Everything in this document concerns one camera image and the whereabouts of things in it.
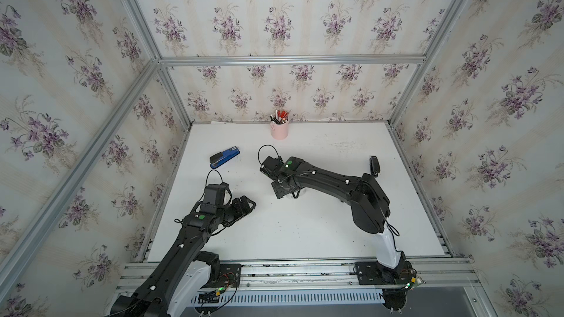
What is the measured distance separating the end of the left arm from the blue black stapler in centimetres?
33

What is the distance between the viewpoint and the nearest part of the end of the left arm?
0.70m

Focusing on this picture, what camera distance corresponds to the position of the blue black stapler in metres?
1.02
